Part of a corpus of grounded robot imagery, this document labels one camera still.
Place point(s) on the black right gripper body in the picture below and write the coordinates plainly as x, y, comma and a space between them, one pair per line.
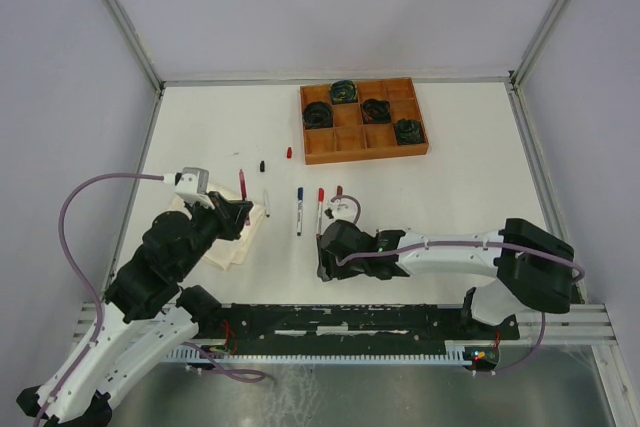
346, 270

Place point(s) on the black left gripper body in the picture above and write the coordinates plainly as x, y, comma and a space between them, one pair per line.
214, 223

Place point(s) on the white marker red end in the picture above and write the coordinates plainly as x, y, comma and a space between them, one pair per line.
319, 217

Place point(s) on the white marker black end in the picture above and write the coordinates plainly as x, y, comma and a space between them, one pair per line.
266, 203

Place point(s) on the white marker blue end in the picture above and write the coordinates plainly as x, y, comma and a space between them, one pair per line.
299, 217

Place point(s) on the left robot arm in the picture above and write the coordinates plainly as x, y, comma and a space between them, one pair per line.
145, 315

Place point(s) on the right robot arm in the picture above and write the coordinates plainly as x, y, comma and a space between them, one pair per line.
527, 267

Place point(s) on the cream folded cloth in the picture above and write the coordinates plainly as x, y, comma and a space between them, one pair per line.
223, 253

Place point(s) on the wooden compartment tray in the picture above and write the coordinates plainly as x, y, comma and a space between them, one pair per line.
362, 120

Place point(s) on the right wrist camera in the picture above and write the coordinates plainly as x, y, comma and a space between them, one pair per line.
337, 209

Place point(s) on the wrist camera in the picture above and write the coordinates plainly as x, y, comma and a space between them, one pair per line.
190, 185
337, 209

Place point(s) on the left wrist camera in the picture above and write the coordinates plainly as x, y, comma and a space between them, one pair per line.
190, 185

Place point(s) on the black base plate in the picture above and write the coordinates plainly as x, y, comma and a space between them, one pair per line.
261, 328

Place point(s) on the white slotted cable duct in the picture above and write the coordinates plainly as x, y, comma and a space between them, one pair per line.
448, 353

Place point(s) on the aluminium frame left post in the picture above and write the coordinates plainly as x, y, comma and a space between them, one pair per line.
132, 40

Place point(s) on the aluminium frame post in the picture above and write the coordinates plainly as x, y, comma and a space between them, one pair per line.
539, 40
132, 40

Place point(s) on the aluminium frame back rail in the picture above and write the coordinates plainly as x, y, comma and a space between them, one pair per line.
317, 81

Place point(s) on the aluminium frame right post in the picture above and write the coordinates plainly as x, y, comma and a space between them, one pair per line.
539, 40

